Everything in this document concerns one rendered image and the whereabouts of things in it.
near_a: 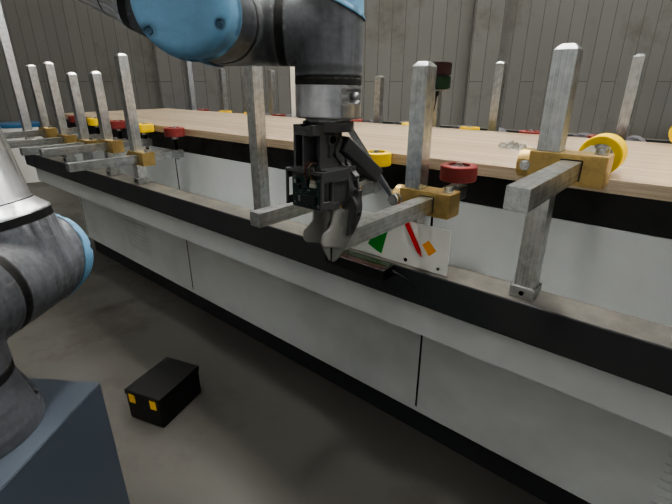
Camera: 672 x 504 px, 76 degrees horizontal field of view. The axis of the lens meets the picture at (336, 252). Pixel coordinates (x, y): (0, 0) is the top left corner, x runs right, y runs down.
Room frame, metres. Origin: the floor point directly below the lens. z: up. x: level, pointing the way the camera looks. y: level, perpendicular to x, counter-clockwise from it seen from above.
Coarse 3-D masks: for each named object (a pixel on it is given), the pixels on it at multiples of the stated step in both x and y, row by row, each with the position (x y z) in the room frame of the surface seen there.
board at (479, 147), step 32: (160, 128) 1.94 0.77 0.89; (192, 128) 1.81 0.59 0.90; (224, 128) 1.81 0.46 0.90; (288, 128) 1.81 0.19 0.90; (384, 128) 1.81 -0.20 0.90; (448, 128) 1.81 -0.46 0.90; (448, 160) 1.05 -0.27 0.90; (480, 160) 1.04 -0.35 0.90; (512, 160) 1.04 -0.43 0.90; (640, 160) 1.04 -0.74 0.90; (608, 192) 0.83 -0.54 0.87; (640, 192) 0.79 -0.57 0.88
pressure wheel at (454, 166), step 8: (440, 168) 0.95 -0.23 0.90; (448, 168) 0.92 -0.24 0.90; (456, 168) 0.91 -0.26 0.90; (464, 168) 0.91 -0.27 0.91; (472, 168) 0.92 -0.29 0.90; (440, 176) 0.95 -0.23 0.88; (448, 176) 0.92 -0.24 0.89; (456, 176) 0.91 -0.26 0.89; (464, 176) 0.91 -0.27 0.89; (472, 176) 0.92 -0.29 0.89; (456, 184) 0.94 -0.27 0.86
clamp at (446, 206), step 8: (400, 184) 0.91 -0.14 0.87; (400, 192) 0.89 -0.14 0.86; (408, 192) 0.87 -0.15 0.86; (416, 192) 0.86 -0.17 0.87; (424, 192) 0.85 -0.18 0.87; (432, 192) 0.84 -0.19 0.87; (440, 192) 0.84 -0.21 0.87; (456, 192) 0.84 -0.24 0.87; (440, 200) 0.83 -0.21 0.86; (448, 200) 0.82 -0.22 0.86; (456, 200) 0.84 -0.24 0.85; (432, 208) 0.84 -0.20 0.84; (440, 208) 0.83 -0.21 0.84; (448, 208) 0.81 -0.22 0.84; (456, 208) 0.84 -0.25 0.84; (432, 216) 0.84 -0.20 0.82; (440, 216) 0.82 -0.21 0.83; (448, 216) 0.82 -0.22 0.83
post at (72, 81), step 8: (72, 72) 2.02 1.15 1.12; (72, 80) 2.01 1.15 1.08; (72, 88) 2.01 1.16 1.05; (72, 96) 2.01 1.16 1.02; (80, 96) 2.03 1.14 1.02; (72, 104) 2.02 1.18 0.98; (80, 104) 2.02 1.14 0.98; (80, 112) 2.02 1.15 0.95; (80, 120) 2.01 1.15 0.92; (80, 128) 2.01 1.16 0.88; (80, 136) 2.01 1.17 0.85; (88, 136) 2.03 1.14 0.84; (88, 152) 2.02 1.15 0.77
